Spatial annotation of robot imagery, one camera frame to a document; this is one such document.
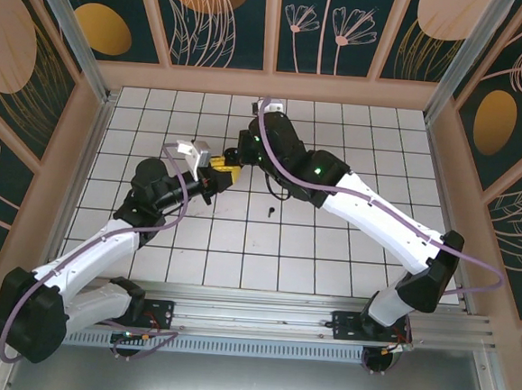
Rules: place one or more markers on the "left arm base connector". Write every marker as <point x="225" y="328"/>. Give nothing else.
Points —
<point x="128" y="336"/>

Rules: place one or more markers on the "grey metal sheet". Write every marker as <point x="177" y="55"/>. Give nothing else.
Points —
<point x="246" y="383"/>

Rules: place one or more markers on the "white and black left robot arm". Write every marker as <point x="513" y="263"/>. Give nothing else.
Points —
<point x="98" y="254"/>

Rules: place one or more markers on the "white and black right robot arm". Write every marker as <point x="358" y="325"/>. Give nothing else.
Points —
<point x="376" y="222"/>

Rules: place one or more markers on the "aluminium frame post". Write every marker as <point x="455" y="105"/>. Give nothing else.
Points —
<point x="78" y="40"/>
<point x="467" y="62"/>

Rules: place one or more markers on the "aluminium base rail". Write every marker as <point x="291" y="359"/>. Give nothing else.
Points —
<point x="251" y="316"/>

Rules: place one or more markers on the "small black screw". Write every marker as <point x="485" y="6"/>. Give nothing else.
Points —
<point x="270" y="211"/>

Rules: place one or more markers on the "right arm base connector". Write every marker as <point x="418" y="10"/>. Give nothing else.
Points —
<point x="381" y="362"/>

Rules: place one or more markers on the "aluminium table side rail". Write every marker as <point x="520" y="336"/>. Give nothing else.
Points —
<point x="438" y="173"/>
<point x="83" y="167"/>

